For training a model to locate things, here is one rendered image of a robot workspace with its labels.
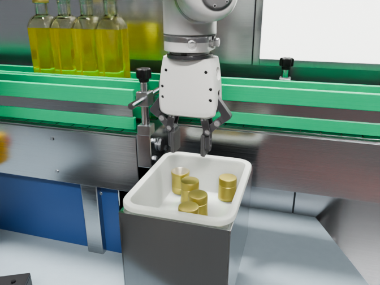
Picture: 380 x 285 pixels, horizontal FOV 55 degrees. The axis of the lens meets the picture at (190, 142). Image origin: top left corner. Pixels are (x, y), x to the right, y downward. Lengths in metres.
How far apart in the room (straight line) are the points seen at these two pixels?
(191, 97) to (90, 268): 0.46
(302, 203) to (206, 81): 0.55
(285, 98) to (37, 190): 0.59
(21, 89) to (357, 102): 0.66
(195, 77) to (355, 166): 0.36
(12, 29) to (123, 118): 0.57
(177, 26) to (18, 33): 0.71
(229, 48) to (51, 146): 0.46
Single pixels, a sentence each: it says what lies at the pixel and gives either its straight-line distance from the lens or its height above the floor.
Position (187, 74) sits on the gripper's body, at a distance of 0.59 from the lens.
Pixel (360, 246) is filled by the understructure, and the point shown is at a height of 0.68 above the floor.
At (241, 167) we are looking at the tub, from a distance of 0.70.
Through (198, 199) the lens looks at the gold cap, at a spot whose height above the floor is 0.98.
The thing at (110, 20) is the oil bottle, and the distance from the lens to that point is 0.83.
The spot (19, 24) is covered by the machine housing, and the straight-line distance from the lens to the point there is 1.20.
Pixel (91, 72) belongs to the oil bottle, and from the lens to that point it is 0.87.
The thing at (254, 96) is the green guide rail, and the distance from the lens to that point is 0.74.
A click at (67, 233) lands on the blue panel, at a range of 0.95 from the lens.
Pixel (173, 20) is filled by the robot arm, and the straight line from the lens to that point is 0.57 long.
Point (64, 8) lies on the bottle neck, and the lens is 0.91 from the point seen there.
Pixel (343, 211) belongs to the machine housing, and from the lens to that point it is 1.06.
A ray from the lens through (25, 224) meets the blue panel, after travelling 1.01.
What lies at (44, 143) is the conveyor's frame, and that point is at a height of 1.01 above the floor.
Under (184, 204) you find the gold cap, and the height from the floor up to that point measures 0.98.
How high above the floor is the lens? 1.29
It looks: 21 degrees down
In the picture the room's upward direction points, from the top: straight up
